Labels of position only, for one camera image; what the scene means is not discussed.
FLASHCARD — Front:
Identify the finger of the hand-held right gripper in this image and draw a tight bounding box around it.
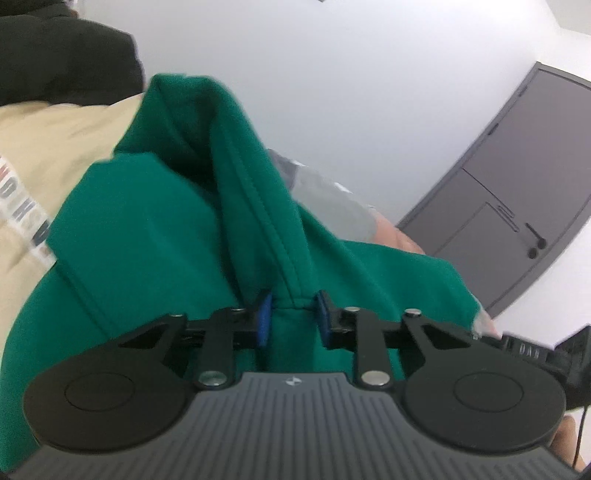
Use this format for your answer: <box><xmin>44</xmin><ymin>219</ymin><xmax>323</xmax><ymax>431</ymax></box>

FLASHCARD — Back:
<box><xmin>471</xmin><ymin>330</ymin><xmax>555</xmax><ymax>366</ymax></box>

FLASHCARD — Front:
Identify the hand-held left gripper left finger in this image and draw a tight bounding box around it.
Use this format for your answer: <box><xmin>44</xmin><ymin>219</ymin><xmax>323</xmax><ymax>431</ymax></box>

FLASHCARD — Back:
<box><xmin>117</xmin><ymin>291</ymin><xmax>273</xmax><ymax>389</ymax></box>

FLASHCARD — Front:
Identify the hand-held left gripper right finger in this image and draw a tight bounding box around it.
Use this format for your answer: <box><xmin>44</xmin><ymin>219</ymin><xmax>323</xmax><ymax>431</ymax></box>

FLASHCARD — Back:
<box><xmin>314</xmin><ymin>290</ymin><xmax>472</xmax><ymax>391</ymax></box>

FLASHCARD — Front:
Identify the green hoodie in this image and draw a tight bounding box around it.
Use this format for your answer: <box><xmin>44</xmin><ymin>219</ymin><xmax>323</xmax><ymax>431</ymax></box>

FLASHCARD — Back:
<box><xmin>0</xmin><ymin>73</ymin><xmax>483</xmax><ymax>464</ymax></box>

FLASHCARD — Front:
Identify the person's right hand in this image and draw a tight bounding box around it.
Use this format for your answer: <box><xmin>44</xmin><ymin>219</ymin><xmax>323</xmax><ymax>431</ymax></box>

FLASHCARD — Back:
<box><xmin>551</xmin><ymin>410</ymin><xmax>583</xmax><ymax>468</ymax></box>

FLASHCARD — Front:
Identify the grey door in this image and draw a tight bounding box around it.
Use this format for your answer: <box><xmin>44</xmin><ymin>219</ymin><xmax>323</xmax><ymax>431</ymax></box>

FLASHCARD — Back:
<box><xmin>396</xmin><ymin>61</ymin><xmax>591</xmax><ymax>320</ymax></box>

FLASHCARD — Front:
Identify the black jacket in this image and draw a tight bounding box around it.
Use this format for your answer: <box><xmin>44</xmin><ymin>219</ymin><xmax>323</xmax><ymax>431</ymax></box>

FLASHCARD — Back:
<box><xmin>0</xmin><ymin>0</ymin><xmax>147</xmax><ymax>110</ymax></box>

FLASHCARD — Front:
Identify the black cable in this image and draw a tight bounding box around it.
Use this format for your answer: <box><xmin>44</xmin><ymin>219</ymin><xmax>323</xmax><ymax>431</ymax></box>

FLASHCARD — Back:
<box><xmin>571</xmin><ymin>401</ymin><xmax>591</xmax><ymax>468</ymax></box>

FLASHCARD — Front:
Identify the black door handle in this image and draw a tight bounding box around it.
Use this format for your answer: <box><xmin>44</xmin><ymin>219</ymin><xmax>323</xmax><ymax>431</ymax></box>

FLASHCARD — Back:
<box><xmin>523</xmin><ymin>222</ymin><xmax>549</xmax><ymax>251</ymax></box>

